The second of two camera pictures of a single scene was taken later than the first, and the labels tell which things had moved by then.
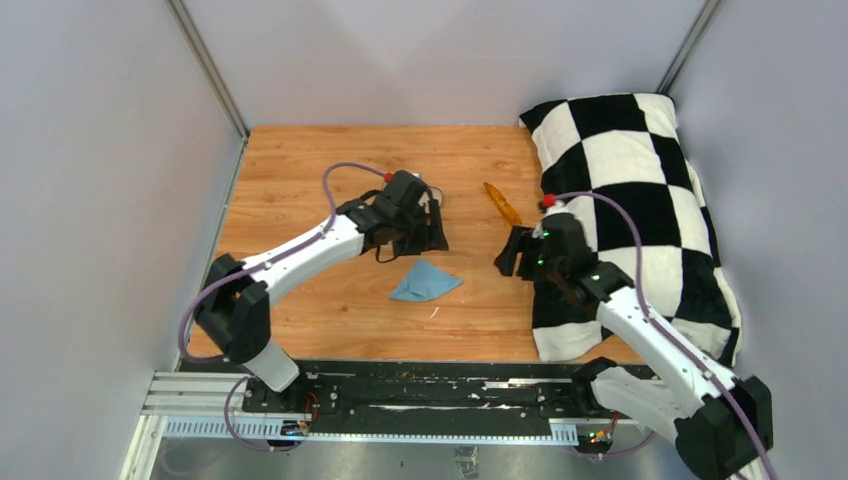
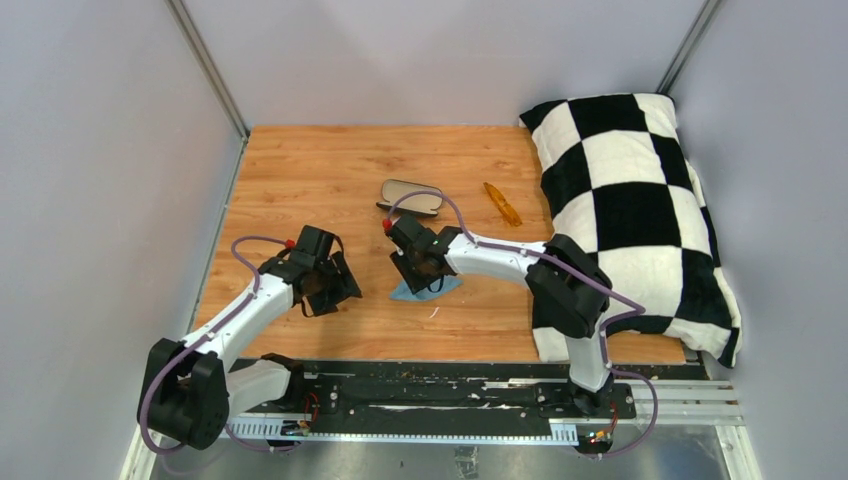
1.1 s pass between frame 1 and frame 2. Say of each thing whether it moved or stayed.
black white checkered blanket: stayed
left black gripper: moved
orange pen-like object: stayed
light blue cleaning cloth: stayed
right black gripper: moved
